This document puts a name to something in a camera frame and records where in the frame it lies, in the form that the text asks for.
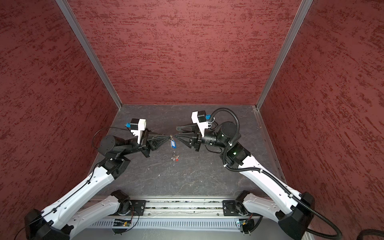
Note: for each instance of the aluminium mounting rail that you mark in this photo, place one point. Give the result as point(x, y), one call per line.
point(202, 207)

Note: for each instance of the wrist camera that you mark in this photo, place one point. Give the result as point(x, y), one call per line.
point(202, 120)
point(137, 128)

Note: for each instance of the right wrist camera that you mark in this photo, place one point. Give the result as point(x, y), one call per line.
point(202, 120)

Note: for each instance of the small keys bunch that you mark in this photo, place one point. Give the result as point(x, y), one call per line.
point(175, 156)

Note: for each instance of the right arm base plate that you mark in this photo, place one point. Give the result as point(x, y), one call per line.
point(229, 208)

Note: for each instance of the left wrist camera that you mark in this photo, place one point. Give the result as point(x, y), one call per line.
point(137, 128)

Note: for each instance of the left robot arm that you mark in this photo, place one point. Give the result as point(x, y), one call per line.
point(63, 219)

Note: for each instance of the blue key tag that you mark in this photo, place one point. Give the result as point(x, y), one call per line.
point(173, 144)

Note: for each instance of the white slotted cable duct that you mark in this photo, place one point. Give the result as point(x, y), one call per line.
point(174, 224)

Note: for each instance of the left aluminium corner post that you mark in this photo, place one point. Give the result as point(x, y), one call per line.
point(79, 33)

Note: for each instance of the right aluminium corner post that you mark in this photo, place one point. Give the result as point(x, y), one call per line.
point(290, 37)

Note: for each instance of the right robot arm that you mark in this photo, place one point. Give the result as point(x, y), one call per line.
point(292, 217)

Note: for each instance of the aluminium corner post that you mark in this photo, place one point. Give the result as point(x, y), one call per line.
point(79, 33)
point(290, 37)

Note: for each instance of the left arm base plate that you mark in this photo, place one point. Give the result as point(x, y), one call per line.
point(139, 206)

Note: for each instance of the circuit board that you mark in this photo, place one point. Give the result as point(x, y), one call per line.
point(246, 226)
point(122, 223)

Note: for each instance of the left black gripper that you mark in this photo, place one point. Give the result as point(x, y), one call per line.
point(156, 140)

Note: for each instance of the right circuit board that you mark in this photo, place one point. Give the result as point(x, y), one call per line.
point(246, 226)

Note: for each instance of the left circuit board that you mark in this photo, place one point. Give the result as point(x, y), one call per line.
point(122, 223)

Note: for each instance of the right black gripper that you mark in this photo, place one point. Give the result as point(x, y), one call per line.
point(196, 135)

